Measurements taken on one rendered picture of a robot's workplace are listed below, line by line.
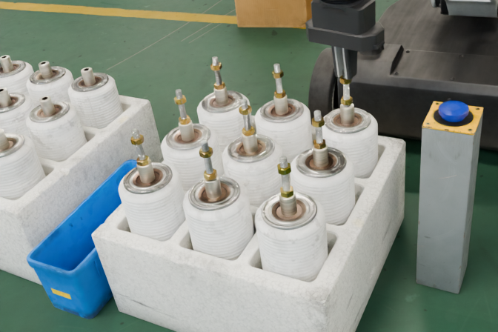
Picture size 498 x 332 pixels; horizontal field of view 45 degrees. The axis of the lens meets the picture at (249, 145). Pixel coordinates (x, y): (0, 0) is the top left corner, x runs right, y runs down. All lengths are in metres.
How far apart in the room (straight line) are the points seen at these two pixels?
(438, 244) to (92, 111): 0.70
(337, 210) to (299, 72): 0.84
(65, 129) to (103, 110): 0.11
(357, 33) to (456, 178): 0.25
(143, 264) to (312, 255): 0.27
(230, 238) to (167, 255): 0.10
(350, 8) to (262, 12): 1.13
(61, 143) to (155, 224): 0.32
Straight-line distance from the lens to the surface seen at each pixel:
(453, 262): 1.02
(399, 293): 1.06
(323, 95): 1.29
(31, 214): 1.11
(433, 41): 1.45
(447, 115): 0.87
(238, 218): 0.86
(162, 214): 0.92
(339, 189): 0.89
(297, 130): 1.02
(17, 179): 1.13
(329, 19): 0.90
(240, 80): 1.70
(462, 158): 0.89
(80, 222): 1.16
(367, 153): 1.00
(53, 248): 1.13
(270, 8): 1.98
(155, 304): 1.02
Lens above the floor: 0.79
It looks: 34 degrees down
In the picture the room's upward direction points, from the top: 9 degrees counter-clockwise
